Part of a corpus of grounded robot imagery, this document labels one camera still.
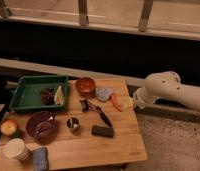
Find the small metal cup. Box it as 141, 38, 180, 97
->
66, 117, 79, 132

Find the white paper cup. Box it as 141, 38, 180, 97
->
3, 138, 30, 161

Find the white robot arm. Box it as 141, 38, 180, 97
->
133, 71, 200, 112

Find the green plastic tray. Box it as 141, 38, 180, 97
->
9, 75, 68, 113

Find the orange bowl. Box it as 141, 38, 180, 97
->
75, 77, 96, 98

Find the orange carrot toy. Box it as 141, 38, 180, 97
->
111, 93, 123, 112

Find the wooden board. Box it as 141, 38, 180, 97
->
0, 78, 148, 171

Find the pale lemon wedge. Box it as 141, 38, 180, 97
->
54, 85, 64, 105

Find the black rectangular block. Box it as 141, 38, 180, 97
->
91, 125, 114, 138

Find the brown pine cone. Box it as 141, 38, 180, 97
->
40, 88, 54, 105

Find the purple bowl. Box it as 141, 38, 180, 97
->
26, 111, 56, 139

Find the blue scrubbing sponge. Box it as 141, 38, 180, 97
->
33, 147, 49, 171

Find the red yellow apple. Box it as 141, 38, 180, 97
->
0, 119, 18, 136

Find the black handled peeler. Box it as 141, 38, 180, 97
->
80, 99, 112, 127

